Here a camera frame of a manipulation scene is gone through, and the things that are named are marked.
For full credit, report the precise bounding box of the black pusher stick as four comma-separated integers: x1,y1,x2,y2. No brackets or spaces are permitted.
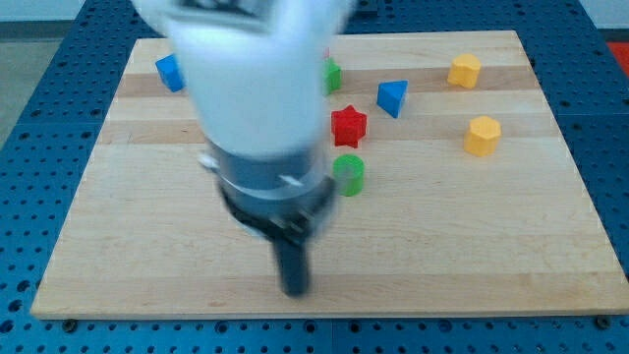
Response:
272,237,310,297

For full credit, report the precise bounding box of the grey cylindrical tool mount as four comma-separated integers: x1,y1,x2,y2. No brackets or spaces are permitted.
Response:
200,139,336,243

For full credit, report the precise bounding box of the green cylinder block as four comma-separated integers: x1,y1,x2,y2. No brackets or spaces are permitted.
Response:
332,154,365,197

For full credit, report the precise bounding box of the green block behind arm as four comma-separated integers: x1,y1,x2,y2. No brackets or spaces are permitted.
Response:
323,57,342,95

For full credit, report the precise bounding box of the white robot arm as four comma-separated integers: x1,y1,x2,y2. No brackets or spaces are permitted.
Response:
134,0,356,297

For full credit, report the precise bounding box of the red star block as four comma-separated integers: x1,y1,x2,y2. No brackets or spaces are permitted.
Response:
330,105,368,148

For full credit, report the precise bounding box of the blue triangle block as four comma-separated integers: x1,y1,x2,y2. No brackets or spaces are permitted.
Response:
376,80,408,119

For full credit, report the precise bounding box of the wooden board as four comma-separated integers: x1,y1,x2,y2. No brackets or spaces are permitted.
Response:
30,31,628,320

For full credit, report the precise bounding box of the blue cube block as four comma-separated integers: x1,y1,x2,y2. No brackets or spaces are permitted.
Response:
155,54,185,92

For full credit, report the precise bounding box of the yellow hexagon block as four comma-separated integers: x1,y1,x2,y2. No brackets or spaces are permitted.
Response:
463,116,502,156

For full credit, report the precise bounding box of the yellow block upper right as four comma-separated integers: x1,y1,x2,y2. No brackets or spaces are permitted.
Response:
447,53,482,89

